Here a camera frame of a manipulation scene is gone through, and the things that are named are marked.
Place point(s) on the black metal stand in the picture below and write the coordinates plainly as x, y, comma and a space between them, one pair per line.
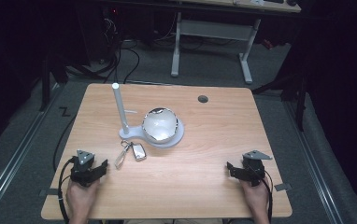
47, 81
299, 102

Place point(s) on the white-legged wooden desk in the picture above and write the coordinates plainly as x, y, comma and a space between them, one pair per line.
217, 29

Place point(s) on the grey tape strip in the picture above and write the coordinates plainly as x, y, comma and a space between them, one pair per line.
282, 187
50, 192

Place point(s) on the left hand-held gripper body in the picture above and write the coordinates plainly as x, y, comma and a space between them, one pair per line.
81, 169

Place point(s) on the grey table grommet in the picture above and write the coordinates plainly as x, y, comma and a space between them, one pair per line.
202, 99

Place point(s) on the metal floor rail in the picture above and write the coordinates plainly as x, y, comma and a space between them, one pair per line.
315, 165
17, 158

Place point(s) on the white stand with pole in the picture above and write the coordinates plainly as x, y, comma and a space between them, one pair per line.
126, 132

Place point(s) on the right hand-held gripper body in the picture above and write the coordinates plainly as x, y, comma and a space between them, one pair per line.
254, 168

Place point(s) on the person's left hand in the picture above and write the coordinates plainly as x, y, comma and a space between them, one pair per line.
81, 199

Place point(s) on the person's right hand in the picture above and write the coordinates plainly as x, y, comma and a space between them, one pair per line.
256, 199

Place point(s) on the silver car key fob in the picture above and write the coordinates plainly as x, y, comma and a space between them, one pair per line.
139, 151

